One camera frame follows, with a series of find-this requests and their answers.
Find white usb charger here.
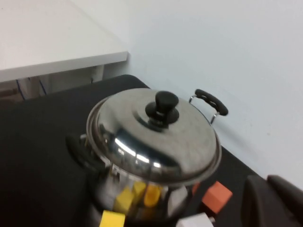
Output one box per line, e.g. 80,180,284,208
176,212,216,227

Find blue cable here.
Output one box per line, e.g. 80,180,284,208
16,79,26,100
38,78,46,96

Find steel lid with black knob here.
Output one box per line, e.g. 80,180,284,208
86,87,223,186

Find yellow foam cube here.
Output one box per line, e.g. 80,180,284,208
99,210,126,227

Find white desk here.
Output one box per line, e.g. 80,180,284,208
0,0,130,100

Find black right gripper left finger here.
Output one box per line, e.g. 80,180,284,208
240,176,288,227

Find orange block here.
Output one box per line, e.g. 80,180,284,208
201,181,233,215

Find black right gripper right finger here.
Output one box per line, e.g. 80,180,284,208
267,174,303,227

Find stainless steel pot black handles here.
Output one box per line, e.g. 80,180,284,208
65,88,229,223

